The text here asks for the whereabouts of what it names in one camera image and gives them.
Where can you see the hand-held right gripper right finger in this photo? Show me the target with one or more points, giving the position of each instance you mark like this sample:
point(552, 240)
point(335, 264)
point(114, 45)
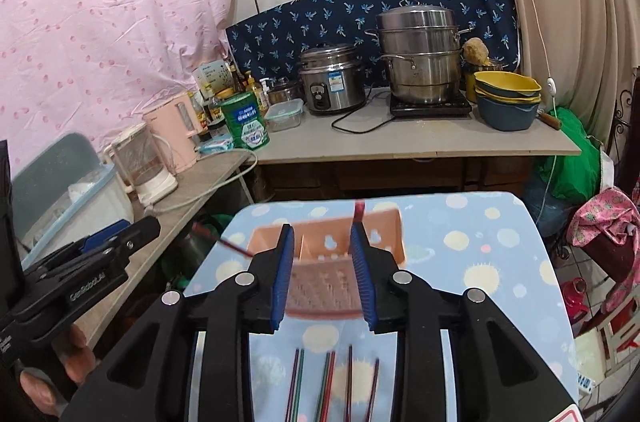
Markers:
point(362, 277)

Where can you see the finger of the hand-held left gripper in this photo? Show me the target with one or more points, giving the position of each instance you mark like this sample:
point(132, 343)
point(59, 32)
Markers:
point(105, 234)
point(100, 259)

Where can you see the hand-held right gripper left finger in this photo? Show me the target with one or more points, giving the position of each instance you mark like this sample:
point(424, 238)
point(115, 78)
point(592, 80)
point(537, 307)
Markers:
point(282, 282)

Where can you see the pink perforated utensil holder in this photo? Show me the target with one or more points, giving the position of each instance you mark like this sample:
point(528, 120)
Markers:
point(320, 292)

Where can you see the dark red chopstick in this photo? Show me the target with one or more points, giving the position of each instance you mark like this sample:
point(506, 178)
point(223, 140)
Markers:
point(220, 241)

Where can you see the person's left hand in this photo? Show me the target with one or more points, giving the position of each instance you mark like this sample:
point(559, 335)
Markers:
point(75, 357)

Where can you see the storage bin with blue lid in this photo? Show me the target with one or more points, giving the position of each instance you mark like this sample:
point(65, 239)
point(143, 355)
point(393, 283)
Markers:
point(55, 167)

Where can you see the pink electric kettle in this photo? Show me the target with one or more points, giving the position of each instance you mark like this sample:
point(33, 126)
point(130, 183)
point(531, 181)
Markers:
point(170, 137)

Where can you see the blue dotted tablecloth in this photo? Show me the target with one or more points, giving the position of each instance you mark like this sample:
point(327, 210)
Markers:
point(475, 242)

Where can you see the tissue packet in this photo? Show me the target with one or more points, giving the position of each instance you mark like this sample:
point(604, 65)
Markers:
point(215, 146)

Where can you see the green tin can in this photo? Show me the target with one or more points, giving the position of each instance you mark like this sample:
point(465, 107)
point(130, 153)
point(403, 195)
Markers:
point(245, 122)

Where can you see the clear food container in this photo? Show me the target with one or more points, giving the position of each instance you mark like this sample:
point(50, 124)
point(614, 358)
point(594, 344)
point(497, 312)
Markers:
point(285, 117)

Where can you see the white pump bottle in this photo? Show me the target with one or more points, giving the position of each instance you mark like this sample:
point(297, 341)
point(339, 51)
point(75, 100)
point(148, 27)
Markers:
point(263, 97)

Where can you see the small steel pot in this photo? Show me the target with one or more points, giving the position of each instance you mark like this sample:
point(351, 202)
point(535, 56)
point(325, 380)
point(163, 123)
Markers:
point(285, 93)

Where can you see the yellow oil bottle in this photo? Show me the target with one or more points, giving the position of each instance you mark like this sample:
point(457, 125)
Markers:
point(255, 95)

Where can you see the black induction cooker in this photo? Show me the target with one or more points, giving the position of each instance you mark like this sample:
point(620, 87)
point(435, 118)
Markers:
point(450, 108)

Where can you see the white carton box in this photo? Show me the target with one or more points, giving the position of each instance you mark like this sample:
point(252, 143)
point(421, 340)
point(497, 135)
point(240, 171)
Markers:
point(210, 75)

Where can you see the silver rice cooker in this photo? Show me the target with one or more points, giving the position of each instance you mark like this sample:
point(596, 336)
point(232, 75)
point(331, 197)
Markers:
point(335, 77)

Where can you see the dark sauce bottle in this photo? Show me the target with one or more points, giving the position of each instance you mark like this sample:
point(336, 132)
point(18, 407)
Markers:
point(235, 80)

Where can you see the pink dotted curtain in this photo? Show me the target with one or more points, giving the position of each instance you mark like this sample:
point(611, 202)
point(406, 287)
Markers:
point(100, 27)

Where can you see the red plastic stool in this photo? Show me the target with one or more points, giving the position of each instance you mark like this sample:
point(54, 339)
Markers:
point(575, 297)

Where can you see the blue bowl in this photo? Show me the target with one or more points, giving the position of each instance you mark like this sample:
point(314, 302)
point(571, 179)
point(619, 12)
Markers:
point(505, 117)

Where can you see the yellow bowl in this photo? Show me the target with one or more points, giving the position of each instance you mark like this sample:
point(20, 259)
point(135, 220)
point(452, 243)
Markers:
point(510, 98)
point(505, 82)

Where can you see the stainless steel steamer pot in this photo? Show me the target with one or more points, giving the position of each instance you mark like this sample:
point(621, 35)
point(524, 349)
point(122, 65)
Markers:
point(420, 52)

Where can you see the green plastic bag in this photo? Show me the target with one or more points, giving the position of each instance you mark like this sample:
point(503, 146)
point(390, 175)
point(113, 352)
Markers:
point(570, 172)

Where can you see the dark red chair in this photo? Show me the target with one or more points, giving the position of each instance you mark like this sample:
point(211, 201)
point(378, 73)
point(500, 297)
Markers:
point(607, 254)

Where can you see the pink printed cloth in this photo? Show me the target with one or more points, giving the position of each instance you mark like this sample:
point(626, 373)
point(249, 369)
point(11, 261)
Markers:
point(600, 212)

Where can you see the white power strip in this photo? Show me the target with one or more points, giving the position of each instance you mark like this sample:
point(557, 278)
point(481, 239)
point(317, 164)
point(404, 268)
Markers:
point(585, 386)

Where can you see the brown loofah sponge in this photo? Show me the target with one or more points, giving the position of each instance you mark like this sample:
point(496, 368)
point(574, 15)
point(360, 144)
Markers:
point(475, 50)

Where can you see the navy leaf-print cloth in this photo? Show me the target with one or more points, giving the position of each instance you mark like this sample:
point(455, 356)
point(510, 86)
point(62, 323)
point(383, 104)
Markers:
point(310, 17)

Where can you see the beige curtain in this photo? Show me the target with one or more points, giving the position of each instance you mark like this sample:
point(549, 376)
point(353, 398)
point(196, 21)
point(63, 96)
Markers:
point(575, 2)

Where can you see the white chair frame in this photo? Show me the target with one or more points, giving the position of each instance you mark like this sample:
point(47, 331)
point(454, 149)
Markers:
point(607, 327)

